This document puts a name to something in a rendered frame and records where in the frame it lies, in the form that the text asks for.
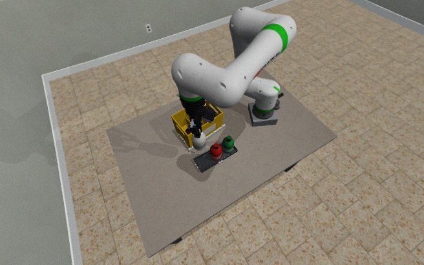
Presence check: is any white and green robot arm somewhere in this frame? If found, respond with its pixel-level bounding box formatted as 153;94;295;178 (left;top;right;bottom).
171;7;297;120

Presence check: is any green bottle with white label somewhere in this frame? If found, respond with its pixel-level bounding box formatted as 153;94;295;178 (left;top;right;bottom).
222;135;234;153

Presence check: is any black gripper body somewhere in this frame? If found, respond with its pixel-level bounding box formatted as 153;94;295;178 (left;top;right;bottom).
185;107;204;122

